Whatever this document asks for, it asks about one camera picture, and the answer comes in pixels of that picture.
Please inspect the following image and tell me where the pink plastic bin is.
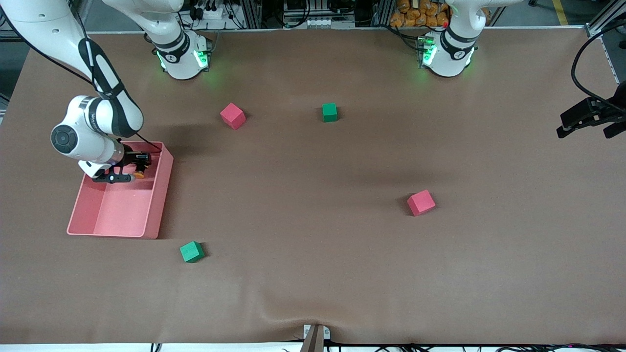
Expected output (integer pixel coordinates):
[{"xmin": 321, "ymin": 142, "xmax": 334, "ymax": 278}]
[{"xmin": 67, "ymin": 140, "xmax": 174, "ymax": 240}]

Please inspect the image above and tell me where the red foam cube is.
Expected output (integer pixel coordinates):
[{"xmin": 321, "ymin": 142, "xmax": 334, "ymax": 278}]
[
  {"xmin": 220, "ymin": 102, "xmax": 246, "ymax": 131},
  {"xmin": 406, "ymin": 189, "xmax": 436, "ymax": 217}
]

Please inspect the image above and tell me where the white power strip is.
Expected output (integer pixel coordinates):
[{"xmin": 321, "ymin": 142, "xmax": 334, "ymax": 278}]
[{"xmin": 188, "ymin": 0, "xmax": 238, "ymax": 22}]

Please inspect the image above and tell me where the orange bag pile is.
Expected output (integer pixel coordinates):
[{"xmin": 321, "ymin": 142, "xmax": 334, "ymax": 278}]
[{"xmin": 389, "ymin": 0, "xmax": 451, "ymax": 28}]

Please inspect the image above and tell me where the brown table mat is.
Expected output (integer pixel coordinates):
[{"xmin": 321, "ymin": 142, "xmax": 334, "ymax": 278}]
[{"xmin": 0, "ymin": 27, "xmax": 626, "ymax": 345}]

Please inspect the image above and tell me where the white terminal strip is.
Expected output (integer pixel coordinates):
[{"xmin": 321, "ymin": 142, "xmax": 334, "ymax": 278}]
[{"xmin": 304, "ymin": 18, "xmax": 356, "ymax": 29}]

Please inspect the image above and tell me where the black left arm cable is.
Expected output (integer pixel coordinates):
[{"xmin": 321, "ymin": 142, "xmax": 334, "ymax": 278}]
[{"xmin": 570, "ymin": 20, "xmax": 626, "ymax": 114}]

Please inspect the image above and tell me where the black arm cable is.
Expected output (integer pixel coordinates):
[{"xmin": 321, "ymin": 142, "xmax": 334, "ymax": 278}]
[
  {"xmin": 0, "ymin": 0, "xmax": 164, "ymax": 157},
  {"xmin": 570, "ymin": 20, "xmax": 626, "ymax": 114}
]

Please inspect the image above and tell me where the aluminium frame profile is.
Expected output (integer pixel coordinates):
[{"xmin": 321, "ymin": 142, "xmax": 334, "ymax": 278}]
[{"xmin": 586, "ymin": 0, "xmax": 626, "ymax": 41}]

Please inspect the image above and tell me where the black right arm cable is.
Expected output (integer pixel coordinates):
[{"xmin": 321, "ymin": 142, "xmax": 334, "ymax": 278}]
[{"xmin": 0, "ymin": 0, "xmax": 164, "ymax": 157}]

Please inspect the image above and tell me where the metal table edge bracket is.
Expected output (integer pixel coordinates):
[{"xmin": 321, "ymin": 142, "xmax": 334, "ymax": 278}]
[{"xmin": 299, "ymin": 324, "xmax": 332, "ymax": 352}]

